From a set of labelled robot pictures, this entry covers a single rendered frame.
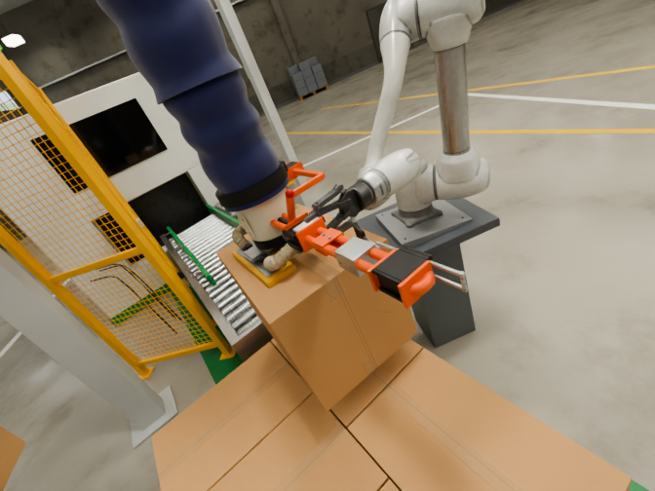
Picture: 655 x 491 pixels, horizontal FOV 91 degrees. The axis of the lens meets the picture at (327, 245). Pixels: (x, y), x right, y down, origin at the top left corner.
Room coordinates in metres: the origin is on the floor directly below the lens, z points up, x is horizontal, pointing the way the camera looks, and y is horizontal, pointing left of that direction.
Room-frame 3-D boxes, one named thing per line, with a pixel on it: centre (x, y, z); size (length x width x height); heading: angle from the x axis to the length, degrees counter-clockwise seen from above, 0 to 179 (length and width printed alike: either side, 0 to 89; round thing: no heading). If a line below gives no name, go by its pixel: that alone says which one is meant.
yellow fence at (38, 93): (2.78, 1.40, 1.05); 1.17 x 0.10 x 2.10; 24
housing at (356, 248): (0.57, -0.05, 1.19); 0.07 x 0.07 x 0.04; 23
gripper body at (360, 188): (0.82, -0.11, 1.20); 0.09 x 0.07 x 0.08; 114
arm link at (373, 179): (0.85, -0.18, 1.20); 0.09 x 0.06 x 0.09; 24
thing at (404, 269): (0.44, -0.10, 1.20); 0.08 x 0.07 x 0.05; 23
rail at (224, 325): (2.27, 1.07, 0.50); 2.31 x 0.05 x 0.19; 24
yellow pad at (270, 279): (0.96, 0.22, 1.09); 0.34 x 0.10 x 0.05; 23
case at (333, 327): (0.98, 0.13, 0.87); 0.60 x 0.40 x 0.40; 20
